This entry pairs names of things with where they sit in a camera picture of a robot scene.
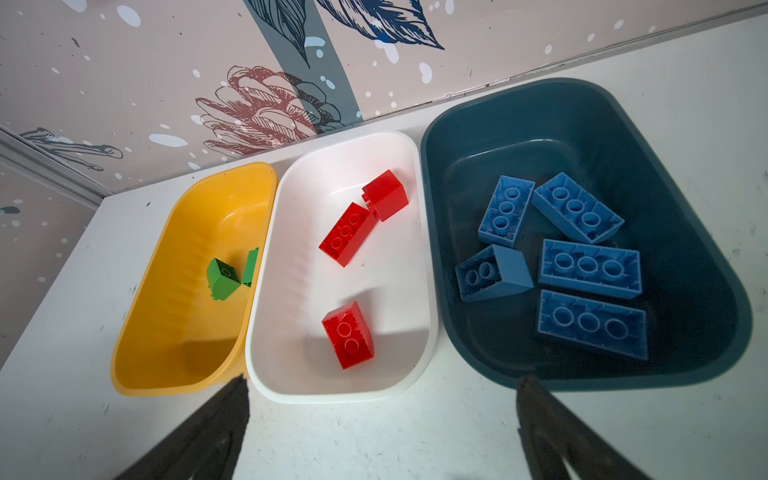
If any blue long lego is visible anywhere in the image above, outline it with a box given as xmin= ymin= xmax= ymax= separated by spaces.
xmin=478 ymin=175 xmax=535 ymax=248

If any teal plastic bin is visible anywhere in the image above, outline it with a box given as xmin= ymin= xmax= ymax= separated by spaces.
xmin=421 ymin=79 xmax=752 ymax=391

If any small red lego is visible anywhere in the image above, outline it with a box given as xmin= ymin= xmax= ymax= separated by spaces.
xmin=322 ymin=301 xmax=375 ymax=370

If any yellow plastic bin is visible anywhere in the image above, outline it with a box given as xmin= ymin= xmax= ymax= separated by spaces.
xmin=111 ymin=163 xmax=278 ymax=397

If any white plastic bin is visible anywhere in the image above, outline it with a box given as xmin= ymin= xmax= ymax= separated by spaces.
xmin=246 ymin=132 xmax=439 ymax=404

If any red long lego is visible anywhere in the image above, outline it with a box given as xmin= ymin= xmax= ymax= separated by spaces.
xmin=319 ymin=203 xmax=378 ymax=267

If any blue lego diagonal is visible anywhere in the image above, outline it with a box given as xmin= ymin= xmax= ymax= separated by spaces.
xmin=538 ymin=239 xmax=643 ymax=300

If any green rounded lego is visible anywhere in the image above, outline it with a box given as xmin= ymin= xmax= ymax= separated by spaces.
xmin=206 ymin=258 xmax=241 ymax=300

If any red square lego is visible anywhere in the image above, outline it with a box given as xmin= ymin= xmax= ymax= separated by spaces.
xmin=362 ymin=170 xmax=409 ymax=222

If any light blue lego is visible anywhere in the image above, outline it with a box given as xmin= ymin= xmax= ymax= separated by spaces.
xmin=455 ymin=244 xmax=534 ymax=302

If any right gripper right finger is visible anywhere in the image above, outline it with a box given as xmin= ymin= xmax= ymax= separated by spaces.
xmin=516 ymin=376 xmax=648 ymax=479

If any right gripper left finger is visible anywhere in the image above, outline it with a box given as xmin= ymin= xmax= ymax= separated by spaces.
xmin=117 ymin=376 xmax=250 ymax=479

